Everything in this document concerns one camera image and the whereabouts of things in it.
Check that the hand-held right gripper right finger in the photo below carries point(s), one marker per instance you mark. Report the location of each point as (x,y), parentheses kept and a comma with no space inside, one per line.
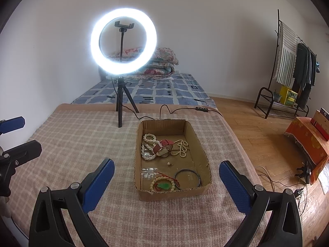
(234,185)

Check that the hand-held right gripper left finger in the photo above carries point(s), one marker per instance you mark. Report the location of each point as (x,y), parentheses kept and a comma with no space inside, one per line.
(99,185)

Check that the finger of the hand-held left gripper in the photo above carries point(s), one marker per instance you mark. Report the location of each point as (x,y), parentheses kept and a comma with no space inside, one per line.
(12,124)
(25,149)

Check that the cardboard box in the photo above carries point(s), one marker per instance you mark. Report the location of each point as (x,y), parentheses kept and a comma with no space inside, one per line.
(169,194)

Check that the dark thin bangle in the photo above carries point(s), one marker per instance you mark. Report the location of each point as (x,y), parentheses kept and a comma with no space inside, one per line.
(187,169)

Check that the black tripod stand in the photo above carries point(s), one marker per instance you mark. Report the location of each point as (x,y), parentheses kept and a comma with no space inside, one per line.
(120,108)

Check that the orange covered side table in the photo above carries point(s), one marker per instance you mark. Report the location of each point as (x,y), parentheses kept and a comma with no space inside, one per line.
(305,139)

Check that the yellow box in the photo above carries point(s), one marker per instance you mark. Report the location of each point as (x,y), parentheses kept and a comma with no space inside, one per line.
(289,96)

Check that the blue checked bed sheet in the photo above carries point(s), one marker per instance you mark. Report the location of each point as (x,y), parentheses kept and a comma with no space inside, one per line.
(154,90)

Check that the beige and red box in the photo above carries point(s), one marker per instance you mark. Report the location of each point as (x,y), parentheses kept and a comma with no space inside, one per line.
(321,118)

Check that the striped hanging towel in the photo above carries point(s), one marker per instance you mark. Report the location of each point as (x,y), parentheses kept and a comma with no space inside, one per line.
(285,56)

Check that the dark hanging clothes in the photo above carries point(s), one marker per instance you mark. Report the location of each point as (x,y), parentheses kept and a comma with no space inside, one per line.
(303,64)

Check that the folded floral quilt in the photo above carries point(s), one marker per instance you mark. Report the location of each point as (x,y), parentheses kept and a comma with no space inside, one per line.
(164,56)

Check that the black phone holder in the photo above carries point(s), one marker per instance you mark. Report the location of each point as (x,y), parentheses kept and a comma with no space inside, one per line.
(124,24)

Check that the black metal coat rack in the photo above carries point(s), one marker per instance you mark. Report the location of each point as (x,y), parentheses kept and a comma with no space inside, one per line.
(278,30)

